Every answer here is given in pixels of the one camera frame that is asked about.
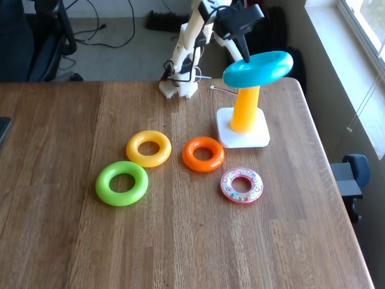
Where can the dark office chair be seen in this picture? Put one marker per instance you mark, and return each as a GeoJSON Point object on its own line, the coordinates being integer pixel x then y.
{"type": "Point", "coordinates": [45, 54]}

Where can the black backpack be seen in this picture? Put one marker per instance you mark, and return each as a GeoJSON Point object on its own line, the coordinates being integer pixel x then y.
{"type": "Point", "coordinates": [276, 39]}

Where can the black oval camera box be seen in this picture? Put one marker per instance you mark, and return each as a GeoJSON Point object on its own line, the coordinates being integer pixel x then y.
{"type": "Point", "coordinates": [246, 18]}

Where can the yellow cone stacker white base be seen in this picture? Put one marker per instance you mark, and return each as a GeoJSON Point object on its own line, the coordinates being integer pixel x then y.
{"type": "Point", "coordinates": [245, 111]}

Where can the dark flat device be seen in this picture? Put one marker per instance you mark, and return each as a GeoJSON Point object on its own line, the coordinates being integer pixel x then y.
{"type": "Point", "coordinates": [4, 128]}

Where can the window frame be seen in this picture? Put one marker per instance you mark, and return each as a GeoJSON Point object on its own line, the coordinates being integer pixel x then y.
{"type": "Point", "coordinates": [367, 27]}

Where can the black ribbed floor object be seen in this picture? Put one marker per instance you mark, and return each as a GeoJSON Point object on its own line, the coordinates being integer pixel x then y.
{"type": "Point", "coordinates": [164, 21]}

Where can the blue armrest chair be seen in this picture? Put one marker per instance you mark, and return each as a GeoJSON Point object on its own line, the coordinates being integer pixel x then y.
{"type": "Point", "coordinates": [356, 171]}

